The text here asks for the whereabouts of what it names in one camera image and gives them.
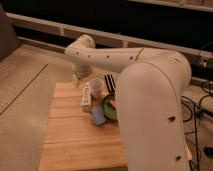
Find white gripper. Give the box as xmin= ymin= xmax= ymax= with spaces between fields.
xmin=73 ymin=64 xmax=92 ymax=88

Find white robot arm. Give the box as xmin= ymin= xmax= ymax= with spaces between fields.
xmin=65 ymin=35 xmax=191 ymax=171

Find clear plastic cup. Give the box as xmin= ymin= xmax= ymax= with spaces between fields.
xmin=89 ymin=78 xmax=104 ymax=99

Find white rectangular bottle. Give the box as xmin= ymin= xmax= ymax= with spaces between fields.
xmin=81 ymin=83 xmax=91 ymax=112

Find black striped utensil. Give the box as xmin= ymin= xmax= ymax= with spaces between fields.
xmin=104 ymin=75 xmax=116 ymax=93

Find orange carrot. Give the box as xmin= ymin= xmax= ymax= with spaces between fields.
xmin=109 ymin=99 xmax=116 ymax=108

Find black floor cables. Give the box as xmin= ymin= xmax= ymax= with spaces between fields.
xmin=180 ymin=78 xmax=213 ymax=171

